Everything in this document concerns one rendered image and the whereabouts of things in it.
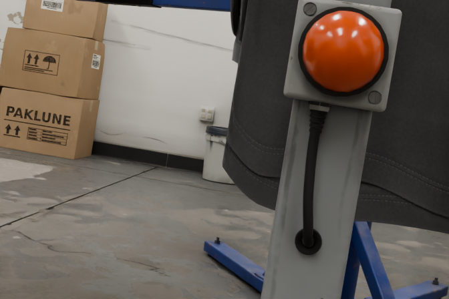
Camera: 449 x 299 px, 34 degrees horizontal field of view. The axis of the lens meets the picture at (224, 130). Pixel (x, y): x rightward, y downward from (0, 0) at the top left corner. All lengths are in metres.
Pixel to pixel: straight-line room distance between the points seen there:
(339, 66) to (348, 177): 0.07
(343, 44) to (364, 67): 0.01
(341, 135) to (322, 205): 0.04
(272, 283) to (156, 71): 5.07
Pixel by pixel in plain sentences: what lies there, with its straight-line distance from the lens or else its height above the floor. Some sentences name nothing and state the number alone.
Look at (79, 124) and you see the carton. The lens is 5.08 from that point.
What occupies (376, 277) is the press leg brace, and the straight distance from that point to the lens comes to 1.87.
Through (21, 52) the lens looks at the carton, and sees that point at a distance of 5.24.
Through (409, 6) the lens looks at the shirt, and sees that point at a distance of 0.66.
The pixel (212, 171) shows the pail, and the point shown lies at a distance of 4.99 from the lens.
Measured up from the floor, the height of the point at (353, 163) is 0.60.
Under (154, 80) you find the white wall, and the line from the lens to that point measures 5.42.
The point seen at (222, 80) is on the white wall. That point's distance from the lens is 5.33.
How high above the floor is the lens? 0.62
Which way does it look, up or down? 3 degrees down
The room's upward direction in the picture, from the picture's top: 9 degrees clockwise
